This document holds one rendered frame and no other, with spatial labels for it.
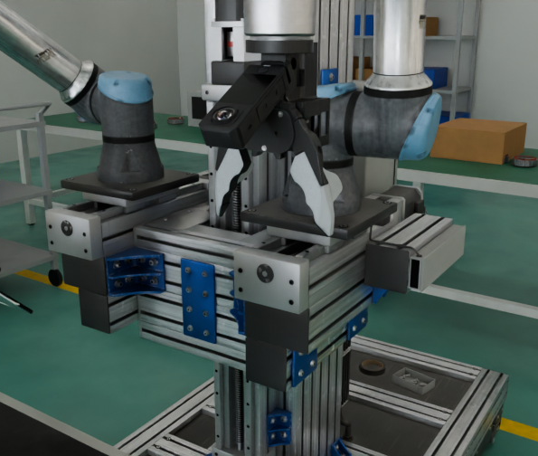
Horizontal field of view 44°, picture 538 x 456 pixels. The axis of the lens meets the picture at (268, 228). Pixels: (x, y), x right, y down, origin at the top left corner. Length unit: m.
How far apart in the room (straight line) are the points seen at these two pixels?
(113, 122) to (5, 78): 6.04
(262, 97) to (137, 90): 0.85
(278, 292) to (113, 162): 0.55
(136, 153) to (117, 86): 0.15
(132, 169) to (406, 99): 0.65
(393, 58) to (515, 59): 6.04
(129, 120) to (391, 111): 0.61
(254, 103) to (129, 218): 0.87
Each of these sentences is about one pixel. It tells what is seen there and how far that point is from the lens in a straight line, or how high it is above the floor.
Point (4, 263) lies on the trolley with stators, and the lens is 3.73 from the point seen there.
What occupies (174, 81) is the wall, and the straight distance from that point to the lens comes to 9.23.
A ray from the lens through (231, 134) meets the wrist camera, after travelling 0.62.
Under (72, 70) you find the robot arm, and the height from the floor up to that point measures 1.27.
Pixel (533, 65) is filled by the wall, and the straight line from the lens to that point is 7.12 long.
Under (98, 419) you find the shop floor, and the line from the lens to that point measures 2.59.
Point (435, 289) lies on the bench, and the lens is 3.21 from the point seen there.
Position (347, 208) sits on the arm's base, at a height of 1.05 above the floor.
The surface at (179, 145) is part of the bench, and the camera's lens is 3.79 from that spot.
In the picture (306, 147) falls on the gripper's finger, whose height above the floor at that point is 1.25.
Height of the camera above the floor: 1.37
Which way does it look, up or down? 17 degrees down
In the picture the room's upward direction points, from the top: straight up
